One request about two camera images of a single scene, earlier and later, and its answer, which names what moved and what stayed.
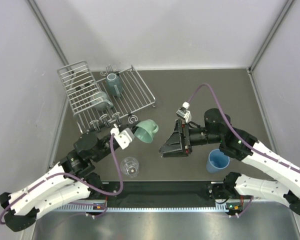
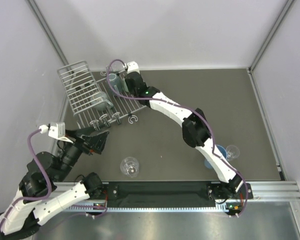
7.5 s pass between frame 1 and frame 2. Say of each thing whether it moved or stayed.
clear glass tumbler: stayed
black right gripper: moved
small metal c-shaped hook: stayed
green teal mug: moved
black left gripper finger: moved
